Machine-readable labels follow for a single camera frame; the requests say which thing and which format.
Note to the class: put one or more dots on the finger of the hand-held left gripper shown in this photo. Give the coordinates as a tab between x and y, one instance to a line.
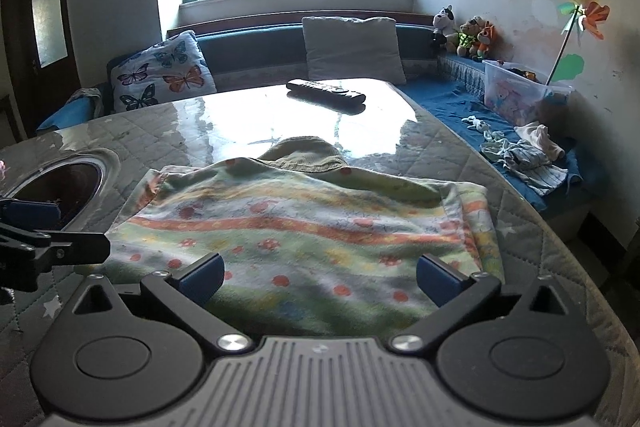
75	248
32	213

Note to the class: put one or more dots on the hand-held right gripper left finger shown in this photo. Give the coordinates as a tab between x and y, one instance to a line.
202	277

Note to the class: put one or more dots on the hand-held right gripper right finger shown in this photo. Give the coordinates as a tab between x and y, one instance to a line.
436	279

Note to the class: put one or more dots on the striped pastel children's garment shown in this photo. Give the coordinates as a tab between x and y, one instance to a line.
300	227

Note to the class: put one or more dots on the grey quilted star table cover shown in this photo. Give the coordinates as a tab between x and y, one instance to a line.
520	227

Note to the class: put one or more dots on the grey crumpled cloth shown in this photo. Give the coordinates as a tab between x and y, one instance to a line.
86	101

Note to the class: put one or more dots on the light blue striped garment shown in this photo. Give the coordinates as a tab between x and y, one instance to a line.
530	167

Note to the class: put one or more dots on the small white cloth toy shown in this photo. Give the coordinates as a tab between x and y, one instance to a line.
480	126

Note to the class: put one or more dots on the pink and white small garment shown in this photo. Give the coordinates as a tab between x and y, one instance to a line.
542	142

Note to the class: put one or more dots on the dark wooden door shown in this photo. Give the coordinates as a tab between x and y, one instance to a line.
22	32

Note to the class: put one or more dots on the butterfly print cushion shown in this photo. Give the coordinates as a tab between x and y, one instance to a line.
160	74

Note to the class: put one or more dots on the clear plastic storage box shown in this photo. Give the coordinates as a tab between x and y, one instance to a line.
520	97

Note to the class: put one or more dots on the black remote control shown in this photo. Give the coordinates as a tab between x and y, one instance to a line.
325	92

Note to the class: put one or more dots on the blue corner sofa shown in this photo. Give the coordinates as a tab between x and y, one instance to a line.
260	57

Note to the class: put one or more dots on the orange plush toy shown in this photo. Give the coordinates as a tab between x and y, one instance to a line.
485	41

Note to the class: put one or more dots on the brown plush bear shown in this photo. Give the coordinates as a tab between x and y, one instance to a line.
469	38

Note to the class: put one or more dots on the grey cushion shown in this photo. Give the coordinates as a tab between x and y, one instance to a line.
352	49

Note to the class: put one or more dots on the black and white plush toy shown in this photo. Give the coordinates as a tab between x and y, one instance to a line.
444	27

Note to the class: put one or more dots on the colourful paper pinwheel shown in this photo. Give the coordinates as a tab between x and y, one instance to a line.
585	14

